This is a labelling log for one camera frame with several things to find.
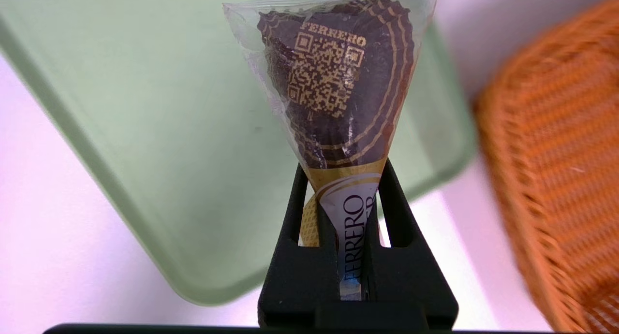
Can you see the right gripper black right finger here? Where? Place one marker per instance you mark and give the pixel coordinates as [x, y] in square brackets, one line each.
[406, 281]

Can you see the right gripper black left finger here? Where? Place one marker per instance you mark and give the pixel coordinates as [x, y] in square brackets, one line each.
[300, 281]

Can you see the Ferrero Rocher chocolate pack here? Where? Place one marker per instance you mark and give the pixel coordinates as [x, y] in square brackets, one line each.
[338, 82]

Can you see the orange wicker basket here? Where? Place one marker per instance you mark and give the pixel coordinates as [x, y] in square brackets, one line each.
[566, 179]

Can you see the green plastic tray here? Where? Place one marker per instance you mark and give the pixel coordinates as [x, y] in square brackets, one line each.
[169, 131]

